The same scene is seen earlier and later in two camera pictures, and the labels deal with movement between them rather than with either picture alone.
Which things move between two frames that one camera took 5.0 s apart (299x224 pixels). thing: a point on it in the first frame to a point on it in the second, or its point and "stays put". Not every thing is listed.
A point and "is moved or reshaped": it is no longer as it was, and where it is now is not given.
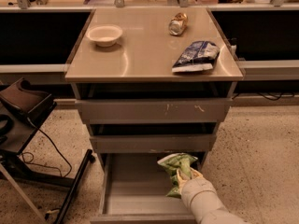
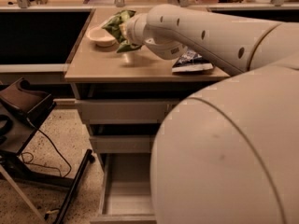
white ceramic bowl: [104, 35] stays put
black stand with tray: [21, 111] stays put
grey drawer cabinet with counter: [152, 83] stays put
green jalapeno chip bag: [173, 162] is moved or reshaped
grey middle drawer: [152, 144] stays put
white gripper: [195, 188] to [132, 28]
